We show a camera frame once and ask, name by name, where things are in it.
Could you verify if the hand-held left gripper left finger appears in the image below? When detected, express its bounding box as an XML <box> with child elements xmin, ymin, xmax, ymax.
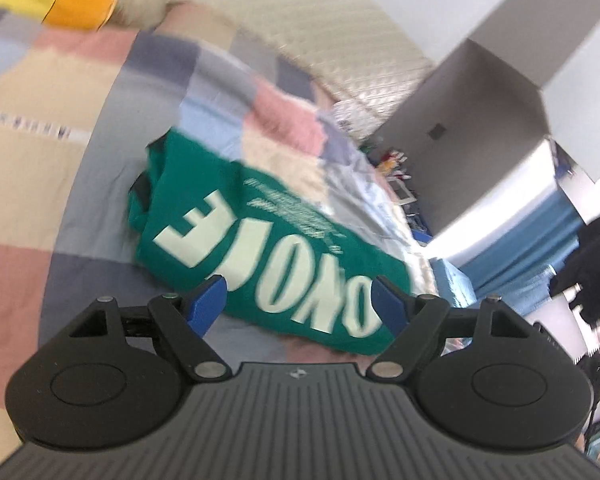
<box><xmin>69</xmin><ymin>276</ymin><xmax>229</xmax><ymax>383</ymax></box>

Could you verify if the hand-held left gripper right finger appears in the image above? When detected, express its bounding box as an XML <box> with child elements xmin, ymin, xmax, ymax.
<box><xmin>366</xmin><ymin>275</ymin><xmax>533</xmax><ymax>383</ymax></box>

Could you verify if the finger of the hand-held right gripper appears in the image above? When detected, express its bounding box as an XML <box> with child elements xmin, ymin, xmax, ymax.
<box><xmin>530</xmin><ymin>321</ymin><xmax>578</xmax><ymax>361</ymax></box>

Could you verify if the green hoodie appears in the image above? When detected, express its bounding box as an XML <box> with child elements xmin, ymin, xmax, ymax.
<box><xmin>127</xmin><ymin>127</ymin><xmax>413</xmax><ymax>356</ymax></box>

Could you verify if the dark cloth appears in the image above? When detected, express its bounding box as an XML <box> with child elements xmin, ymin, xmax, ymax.
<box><xmin>550</xmin><ymin>200</ymin><xmax>600</xmax><ymax>326</ymax></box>

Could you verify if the blue curtain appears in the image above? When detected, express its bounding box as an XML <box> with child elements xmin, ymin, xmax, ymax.
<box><xmin>462</xmin><ymin>190</ymin><xmax>581</xmax><ymax>306</ymax></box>

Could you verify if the group of small bottles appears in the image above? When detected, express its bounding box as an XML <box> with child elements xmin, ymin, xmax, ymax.
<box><xmin>377</xmin><ymin>149</ymin><xmax>411</xmax><ymax>181</ymax></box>

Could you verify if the patchwork blanket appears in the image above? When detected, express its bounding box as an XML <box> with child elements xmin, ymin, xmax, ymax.
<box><xmin>0</xmin><ymin>2</ymin><xmax>481</xmax><ymax>361</ymax></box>

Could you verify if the cream quilted headboard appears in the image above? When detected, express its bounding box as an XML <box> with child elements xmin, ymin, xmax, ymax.
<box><xmin>145</xmin><ymin>0</ymin><xmax>438</xmax><ymax>143</ymax></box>

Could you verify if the pink pillow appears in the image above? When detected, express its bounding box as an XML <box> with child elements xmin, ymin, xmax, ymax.
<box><xmin>157</xmin><ymin>0</ymin><xmax>241</xmax><ymax>36</ymax></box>

